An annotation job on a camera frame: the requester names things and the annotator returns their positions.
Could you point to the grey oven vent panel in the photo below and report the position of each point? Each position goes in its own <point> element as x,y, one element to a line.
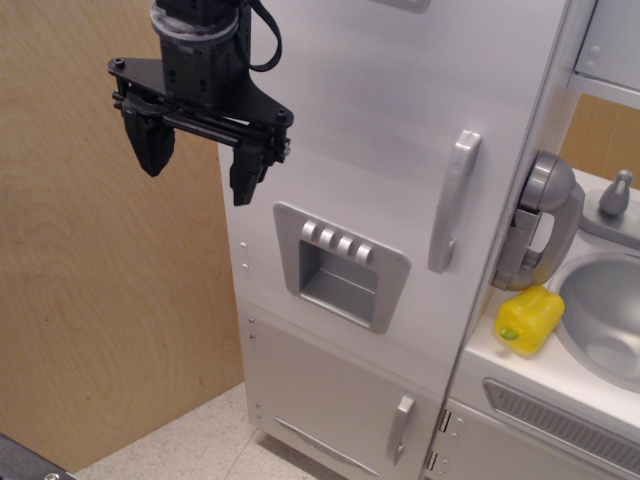
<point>592,439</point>

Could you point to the grey ice dispenser panel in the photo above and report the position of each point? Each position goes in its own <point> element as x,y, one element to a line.
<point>336,269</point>

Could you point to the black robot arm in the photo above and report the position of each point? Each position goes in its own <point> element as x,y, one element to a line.
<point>188,15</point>

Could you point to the metal cabinet hinge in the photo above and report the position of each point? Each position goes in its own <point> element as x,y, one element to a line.
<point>444,421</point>
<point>430,463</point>

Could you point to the grey toy sink basin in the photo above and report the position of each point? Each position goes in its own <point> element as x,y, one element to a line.
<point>600,323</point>

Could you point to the grey toy faucet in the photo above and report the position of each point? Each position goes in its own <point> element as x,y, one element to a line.
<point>611,214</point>

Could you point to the black object bottom left corner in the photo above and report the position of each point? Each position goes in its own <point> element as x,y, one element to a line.
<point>19,462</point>

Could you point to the grey toy wall phone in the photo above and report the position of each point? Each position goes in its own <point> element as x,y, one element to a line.
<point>543,226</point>

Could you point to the white lower freezer door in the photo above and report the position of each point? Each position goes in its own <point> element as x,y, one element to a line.
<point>327,403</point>

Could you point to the metal cabinet hinge upper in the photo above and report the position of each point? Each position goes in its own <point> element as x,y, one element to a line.
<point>444,421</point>

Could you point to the white toy fridge door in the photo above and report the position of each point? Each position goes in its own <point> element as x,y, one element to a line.
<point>379,97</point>

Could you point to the white toy kitchen cabinet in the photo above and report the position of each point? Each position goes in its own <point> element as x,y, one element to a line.
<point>597,54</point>

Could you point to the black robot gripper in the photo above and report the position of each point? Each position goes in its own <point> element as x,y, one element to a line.
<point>201,84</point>

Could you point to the grey fridge door handle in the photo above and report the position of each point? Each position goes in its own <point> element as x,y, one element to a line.
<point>461,163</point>

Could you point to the grey freezer door handle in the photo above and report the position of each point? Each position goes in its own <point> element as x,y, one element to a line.
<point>401,417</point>

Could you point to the yellow toy bell pepper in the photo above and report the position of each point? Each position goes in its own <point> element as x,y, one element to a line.
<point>524,322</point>

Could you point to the metal cabinet hinge lower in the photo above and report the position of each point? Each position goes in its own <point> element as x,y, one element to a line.
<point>430,463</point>

